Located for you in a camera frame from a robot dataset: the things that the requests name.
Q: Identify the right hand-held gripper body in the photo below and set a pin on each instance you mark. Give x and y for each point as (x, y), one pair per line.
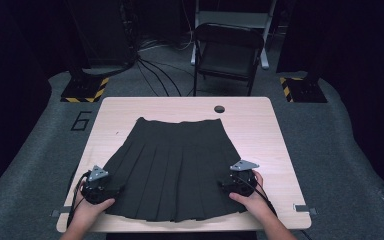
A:
(241, 185)

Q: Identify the black pleated skirt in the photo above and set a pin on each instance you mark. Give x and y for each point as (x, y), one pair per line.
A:
(176, 170)

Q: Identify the black striped stand base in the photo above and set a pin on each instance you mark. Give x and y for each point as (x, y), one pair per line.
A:
(83, 90)
(305, 90)

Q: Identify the person's left hand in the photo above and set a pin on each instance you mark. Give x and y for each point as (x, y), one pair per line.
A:
(86, 210)

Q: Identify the person's right hand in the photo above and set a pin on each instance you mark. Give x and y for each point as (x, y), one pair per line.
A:
(255, 203)

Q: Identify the grey tape strip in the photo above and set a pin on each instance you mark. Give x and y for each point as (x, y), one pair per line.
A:
(63, 211)
(304, 208)

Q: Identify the black folding chair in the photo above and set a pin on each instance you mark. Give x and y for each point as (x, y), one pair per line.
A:
(228, 53)

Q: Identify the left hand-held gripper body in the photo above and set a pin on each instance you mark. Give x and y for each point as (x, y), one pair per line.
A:
(96, 191)

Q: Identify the black equipment cabinet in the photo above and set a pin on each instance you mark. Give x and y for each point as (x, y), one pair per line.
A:
(100, 33)

